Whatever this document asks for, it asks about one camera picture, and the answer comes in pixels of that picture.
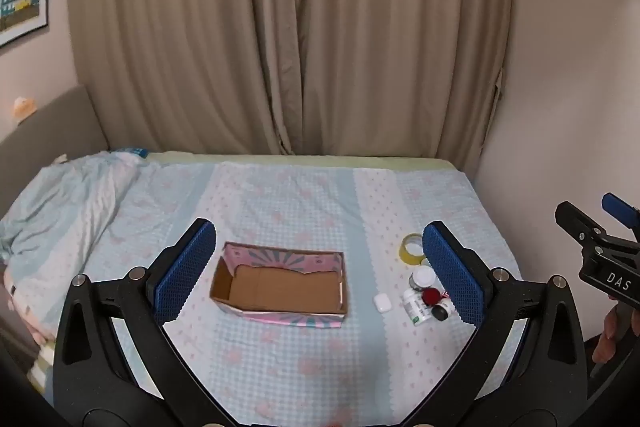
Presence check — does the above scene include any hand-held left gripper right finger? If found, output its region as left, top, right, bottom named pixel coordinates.
left=400, top=221, right=589, bottom=427

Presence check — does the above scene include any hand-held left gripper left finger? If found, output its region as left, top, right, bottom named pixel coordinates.
left=52, top=218, right=236, bottom=427

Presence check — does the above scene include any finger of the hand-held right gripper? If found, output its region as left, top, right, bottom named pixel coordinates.
left=601, top=193, right=640, bottom=238
left=555, top=201, right=610, bottom=254

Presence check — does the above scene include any white bottle green label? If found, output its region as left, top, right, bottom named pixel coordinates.
left=402, top=290, right=431, bottom=326

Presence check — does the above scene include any pink patterned cardboard box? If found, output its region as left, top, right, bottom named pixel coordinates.
left=209, top=242, right=349, bottom=329

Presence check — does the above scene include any person's right hand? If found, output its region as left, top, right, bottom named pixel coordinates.
left=592, top=306, right=640, bottom=365

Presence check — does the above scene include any white lid jar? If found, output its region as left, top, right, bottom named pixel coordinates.
left=409, top=265, right=438, bottom=290

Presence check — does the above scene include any yellow tape roll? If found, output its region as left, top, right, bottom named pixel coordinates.
left=398, top=234, right=427, bottom=266

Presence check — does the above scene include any light blue duvet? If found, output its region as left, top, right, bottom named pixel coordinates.
left=0, top=150, right=147, bottom=269

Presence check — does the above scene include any pink striped cloth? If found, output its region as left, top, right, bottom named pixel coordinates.
left=4, top=264, right=58, bottom=395

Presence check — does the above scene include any grey headboard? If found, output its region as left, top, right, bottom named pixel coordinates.
left=0, top=85, right=108, bottom=218

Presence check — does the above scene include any small orange plush toy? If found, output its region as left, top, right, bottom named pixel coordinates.
left=12, top=97, right=38, bottom=122

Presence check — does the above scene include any beige curtain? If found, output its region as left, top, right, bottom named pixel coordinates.
left=67, top=0, right=516, bottom=172

